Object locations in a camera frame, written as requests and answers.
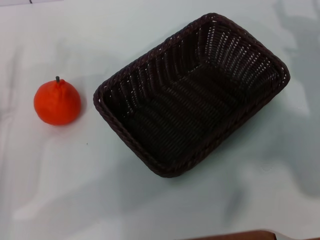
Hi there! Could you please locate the dark brown woven basket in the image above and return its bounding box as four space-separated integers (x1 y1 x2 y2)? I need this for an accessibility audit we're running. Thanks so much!
92 13 291 179

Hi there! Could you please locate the white tablecloth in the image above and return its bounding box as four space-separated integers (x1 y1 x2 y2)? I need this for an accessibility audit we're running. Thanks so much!
0 0 320 240

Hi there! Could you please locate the orange toy tangerine with stem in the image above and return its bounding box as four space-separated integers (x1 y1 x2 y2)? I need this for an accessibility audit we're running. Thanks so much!
33 75 82 127

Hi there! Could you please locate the brown wooden board edge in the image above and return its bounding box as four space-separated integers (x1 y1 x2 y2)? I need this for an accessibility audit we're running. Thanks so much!
187 229 277 240

